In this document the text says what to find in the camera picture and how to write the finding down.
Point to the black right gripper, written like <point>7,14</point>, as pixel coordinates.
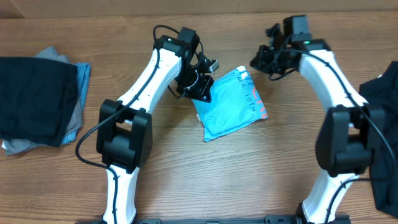
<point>263,62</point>

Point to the light blue printed t-shirt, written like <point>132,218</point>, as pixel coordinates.
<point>235,103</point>

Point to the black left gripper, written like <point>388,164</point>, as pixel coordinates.
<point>204,91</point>

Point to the folded grey garment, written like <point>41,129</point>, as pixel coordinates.
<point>15,146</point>

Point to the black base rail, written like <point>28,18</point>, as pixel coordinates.
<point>202,221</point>

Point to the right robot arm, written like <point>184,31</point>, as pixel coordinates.
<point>350,135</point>

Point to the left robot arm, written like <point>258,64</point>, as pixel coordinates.
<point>124,137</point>

